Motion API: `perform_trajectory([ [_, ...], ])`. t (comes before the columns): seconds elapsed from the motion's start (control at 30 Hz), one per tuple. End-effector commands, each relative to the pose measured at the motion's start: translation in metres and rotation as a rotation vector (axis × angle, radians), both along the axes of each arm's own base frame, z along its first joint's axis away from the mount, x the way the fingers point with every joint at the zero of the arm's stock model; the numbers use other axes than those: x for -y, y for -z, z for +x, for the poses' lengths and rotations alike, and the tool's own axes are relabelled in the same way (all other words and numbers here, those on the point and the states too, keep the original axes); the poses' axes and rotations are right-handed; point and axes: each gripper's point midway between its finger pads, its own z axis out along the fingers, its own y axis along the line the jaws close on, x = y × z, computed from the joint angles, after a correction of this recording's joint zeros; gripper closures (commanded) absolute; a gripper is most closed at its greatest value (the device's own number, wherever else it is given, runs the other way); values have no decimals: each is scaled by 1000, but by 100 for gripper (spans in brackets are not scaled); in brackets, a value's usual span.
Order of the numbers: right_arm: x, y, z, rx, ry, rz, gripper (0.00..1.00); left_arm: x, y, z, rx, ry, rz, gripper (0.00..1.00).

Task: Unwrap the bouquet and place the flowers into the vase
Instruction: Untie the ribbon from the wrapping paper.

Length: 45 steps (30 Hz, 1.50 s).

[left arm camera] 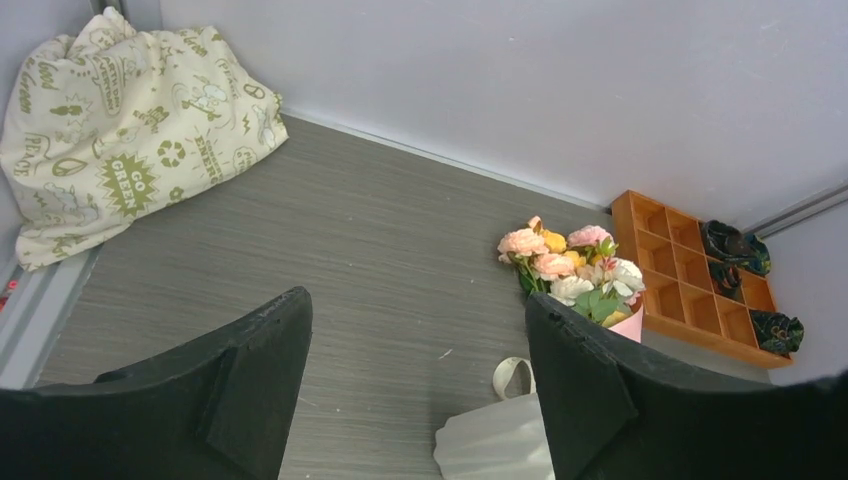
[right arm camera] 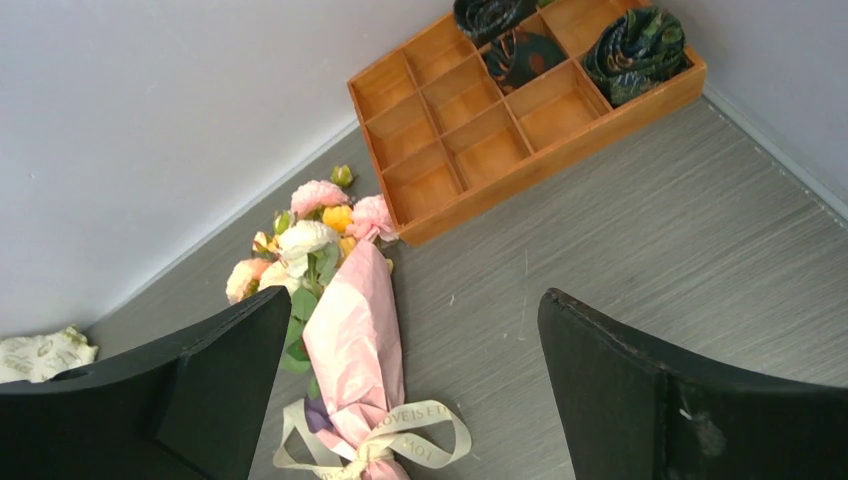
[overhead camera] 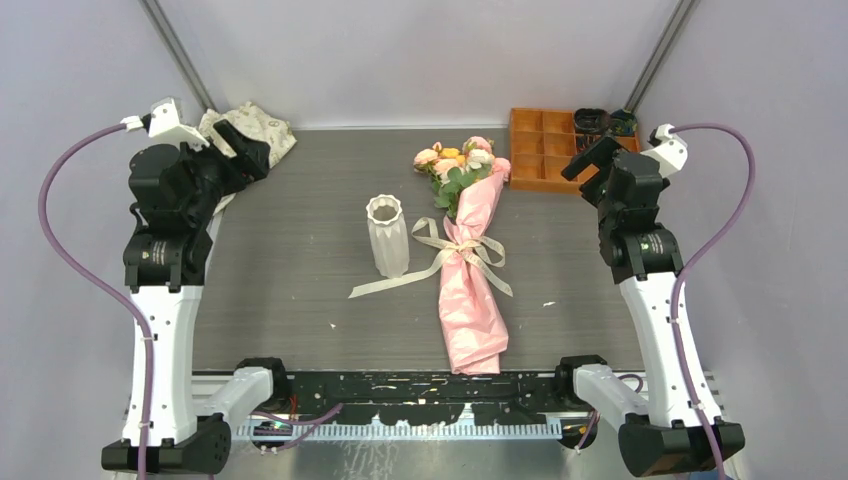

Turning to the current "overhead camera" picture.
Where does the aluminium front rail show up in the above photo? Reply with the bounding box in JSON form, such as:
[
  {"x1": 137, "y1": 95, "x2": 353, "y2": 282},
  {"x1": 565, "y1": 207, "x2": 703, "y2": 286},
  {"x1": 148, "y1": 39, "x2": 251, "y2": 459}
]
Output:
[{"x1": 125, "y1": 370, "x2": 727, "y2": 443}]

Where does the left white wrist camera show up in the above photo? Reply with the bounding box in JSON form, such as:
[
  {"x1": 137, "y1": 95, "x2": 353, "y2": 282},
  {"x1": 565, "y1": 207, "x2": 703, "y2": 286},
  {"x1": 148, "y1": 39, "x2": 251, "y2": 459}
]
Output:
[{"x1": 142, "y1": 97, "x2": 210, "y2": 150}]

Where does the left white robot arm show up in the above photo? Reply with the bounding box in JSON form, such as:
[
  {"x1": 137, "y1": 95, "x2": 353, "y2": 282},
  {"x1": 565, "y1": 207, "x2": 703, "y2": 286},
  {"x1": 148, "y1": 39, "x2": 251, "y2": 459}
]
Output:
[{"x1": 101, "y1": 120, "x2": 292, "y2": 476}]

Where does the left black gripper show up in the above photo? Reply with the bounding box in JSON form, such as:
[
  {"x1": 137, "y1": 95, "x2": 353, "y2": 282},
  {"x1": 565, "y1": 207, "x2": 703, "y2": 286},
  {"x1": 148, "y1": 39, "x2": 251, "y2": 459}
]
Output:
[{"x1": 176, "y1": 121, "x2": 268, "y2": 225}]

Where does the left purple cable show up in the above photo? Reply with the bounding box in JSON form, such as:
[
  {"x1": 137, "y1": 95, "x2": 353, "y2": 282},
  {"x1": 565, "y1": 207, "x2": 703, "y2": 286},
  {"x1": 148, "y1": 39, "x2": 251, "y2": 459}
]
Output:
[{"x1": 37, "y1": 122, "x2": 156, "y2": 480}]

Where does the pink flower bouquet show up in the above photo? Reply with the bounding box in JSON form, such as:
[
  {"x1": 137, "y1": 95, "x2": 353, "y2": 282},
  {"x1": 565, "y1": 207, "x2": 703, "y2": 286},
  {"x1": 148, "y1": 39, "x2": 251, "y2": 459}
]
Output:
[{"x1": 413, "y1": 136, "x2": 512, "y2": 375}]

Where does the cream printed ribbon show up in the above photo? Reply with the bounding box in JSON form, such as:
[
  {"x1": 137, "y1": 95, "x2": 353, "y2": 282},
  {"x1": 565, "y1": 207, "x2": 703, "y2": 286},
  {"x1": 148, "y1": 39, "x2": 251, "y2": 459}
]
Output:
[{"x1": 348, "y1": 216, "x2": 514, "y2": 300}]

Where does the right corner frame post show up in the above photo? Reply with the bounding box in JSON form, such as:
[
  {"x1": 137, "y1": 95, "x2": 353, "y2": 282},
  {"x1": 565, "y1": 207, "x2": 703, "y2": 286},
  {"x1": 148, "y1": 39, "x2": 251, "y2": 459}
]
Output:
[{"x1": 624, "y1": 0, "x2": 701, "y2": 114}]

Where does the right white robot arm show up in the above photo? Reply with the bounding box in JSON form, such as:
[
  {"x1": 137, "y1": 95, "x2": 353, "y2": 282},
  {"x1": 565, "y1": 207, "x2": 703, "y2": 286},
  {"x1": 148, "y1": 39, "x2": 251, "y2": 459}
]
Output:
[{"x1": 554, "y1": 136, "x2": 745, "y2": 477}]

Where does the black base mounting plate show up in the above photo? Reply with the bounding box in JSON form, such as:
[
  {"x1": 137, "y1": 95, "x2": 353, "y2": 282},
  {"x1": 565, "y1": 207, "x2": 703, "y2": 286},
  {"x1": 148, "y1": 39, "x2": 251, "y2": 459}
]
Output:
[{"x1": 258, "y1": 370, "x2": 590, "y2": 426}]

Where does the dark rolled sock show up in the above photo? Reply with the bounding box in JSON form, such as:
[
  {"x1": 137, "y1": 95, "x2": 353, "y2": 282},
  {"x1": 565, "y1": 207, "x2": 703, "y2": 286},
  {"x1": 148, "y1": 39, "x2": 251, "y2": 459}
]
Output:
[{"x1": 573, "y1": 108, "x2": 610, "y2": 135}]

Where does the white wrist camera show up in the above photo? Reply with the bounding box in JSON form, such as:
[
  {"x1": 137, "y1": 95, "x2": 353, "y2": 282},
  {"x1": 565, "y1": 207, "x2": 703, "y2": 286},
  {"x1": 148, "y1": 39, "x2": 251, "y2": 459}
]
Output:
[
  {"x1": 142, "y1": 97, "x2": 210, "y2": 150},
  {"x1": 640, "y1": 124, "x2": 688, "y2": 178}
]

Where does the green blue rolled sock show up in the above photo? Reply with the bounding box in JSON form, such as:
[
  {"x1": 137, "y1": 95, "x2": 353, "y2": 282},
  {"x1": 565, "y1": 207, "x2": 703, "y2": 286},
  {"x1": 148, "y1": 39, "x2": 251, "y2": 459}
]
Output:
[{"x1": 608, "y1": 109, "x2": 638, "y2": 137}]

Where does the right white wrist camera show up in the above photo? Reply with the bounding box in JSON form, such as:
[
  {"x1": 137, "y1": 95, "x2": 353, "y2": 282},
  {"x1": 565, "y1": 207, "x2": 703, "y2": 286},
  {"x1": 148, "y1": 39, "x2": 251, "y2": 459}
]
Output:
[{"x1": 640, "y1": 124, "x2": 688, "y2": 178}]

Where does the white ribbed vase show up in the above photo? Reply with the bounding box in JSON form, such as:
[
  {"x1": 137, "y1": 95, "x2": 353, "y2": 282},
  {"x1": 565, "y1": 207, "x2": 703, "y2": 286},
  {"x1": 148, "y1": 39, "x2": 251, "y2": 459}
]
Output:
[{"x1": 366, "y1": 194, "x2": 410, "y2": 278}]

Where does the cream patterned cloth bag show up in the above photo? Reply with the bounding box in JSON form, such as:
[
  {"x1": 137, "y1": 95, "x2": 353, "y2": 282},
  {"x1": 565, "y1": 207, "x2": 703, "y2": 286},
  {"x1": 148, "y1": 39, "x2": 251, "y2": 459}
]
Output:
[{"x1": 197, "y1": 101, "x2": 297, "y2": 169}]

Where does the left corner frame post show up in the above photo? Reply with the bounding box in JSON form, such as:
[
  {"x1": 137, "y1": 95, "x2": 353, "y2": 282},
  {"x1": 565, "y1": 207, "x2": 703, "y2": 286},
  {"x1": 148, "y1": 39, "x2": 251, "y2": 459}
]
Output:
[{"x1": 138, "y1": 0, "x2": 218, "y2": 110}]

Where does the corner frame post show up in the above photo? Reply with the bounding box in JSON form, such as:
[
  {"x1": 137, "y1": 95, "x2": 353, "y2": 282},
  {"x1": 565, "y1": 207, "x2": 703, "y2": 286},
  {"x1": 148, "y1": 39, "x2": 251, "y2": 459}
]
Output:
[
  {"x1": 138, "y1": 0, "x2": 218, "y2": 110},
  {"x1": 624, "y1": 0, "x2": 701, "y2": 114}
]

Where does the orange compartment tray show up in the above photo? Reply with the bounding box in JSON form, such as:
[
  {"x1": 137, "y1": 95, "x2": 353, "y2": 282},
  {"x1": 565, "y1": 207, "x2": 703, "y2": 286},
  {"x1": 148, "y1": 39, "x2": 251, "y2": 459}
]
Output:
[{"x1": 509, "y1": 108, "x2": 640, "y2": 195}]

